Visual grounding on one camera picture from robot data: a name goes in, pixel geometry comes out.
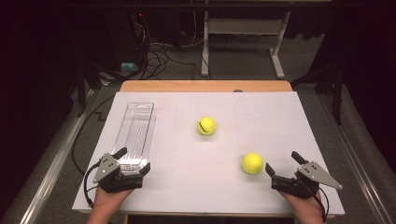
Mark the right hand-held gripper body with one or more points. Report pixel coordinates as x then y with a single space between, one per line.
311 172

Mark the small teal object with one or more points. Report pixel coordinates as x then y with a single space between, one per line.
129 66

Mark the black computer case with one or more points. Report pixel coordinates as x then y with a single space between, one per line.
124 37

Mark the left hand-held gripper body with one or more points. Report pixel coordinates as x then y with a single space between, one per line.
107 169

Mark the white table cover board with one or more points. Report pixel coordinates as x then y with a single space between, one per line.
202 174

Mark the person's left hand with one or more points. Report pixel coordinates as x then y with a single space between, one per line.
109 200

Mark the wooden table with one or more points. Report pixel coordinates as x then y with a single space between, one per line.
205 86

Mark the yellow tennis ball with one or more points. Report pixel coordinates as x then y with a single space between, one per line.
252 163
206 125

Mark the person's right hand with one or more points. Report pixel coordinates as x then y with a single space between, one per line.
303 204

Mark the black metal stand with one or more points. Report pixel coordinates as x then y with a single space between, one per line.
82 90
336 93

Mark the white metal desk frame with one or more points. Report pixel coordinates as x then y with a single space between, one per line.
243 26

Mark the clear plastic container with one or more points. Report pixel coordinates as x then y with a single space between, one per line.
137 130

